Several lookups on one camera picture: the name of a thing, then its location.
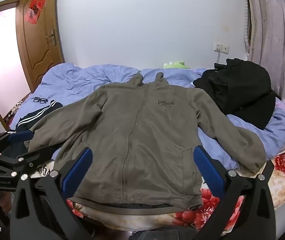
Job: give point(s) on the black eyeglasses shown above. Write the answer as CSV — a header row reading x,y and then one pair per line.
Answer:
x,y
36,100

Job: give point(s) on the person's dark trousers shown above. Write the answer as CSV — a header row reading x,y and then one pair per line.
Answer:
x,y
162,233

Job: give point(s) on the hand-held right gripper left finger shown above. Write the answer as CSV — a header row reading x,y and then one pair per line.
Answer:
x,y
78,172

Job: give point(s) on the pale pink curtain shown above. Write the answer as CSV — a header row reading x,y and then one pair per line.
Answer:
x,y
277,42

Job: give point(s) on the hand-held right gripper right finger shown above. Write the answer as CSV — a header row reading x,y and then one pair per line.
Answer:
x,y
207,170

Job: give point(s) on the white wall socket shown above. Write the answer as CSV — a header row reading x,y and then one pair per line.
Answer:
x,y
225,48
217,46

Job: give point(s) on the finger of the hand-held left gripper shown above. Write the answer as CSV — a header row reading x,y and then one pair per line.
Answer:
x,y
20,135
32,158

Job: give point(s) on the black white-striped pants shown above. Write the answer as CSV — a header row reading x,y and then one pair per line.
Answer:
x,y
42,112

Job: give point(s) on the light blue duvet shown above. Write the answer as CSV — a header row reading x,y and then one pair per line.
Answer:
x,y
82,80

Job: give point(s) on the pile of black clothes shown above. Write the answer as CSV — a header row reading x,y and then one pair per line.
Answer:
x,y
237,90

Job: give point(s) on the brown wooden door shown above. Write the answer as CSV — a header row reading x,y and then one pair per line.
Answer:
x,y
40,55

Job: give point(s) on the red paper door decoration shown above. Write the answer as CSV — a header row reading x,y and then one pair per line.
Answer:
x,y
33,11

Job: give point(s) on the green plush toy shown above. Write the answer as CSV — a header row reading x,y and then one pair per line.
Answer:
x,y
177,65

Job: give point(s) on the olive green zip jacket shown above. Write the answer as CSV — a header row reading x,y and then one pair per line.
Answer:
x,y
142,135

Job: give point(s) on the red floral blanket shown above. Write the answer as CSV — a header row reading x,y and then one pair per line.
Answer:
x,y
280,180

